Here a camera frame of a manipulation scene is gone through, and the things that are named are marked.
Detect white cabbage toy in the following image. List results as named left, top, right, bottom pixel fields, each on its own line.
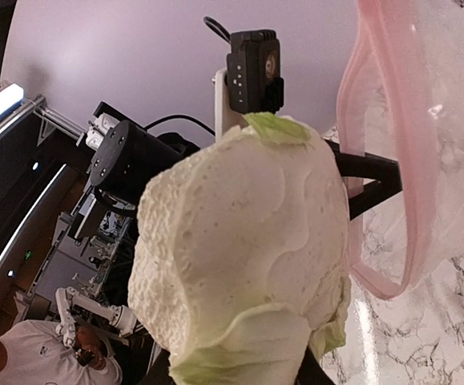
left=128, top=113, right=351, bottom=384

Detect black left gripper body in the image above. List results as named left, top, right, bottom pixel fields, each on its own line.
left=90, top=120, right=200, bottom=208

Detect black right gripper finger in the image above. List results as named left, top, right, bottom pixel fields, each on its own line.
left=295, top=347, right=334, bottom=385

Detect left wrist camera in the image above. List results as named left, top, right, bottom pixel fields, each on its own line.
left=213, top=28, right=285, bottom=140

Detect clear zip top bag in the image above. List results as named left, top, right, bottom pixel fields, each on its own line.
left=337, top=1, right=464, bottom=300

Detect person in white shirt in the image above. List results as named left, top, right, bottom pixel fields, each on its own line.
left=0, top=320, right=123, bottom=384

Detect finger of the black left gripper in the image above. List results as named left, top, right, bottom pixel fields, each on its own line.
left=325, top=140, right=402, bottom=219

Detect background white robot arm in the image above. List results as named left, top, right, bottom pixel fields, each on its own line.
left=55, top=114, right=401, bottom=384

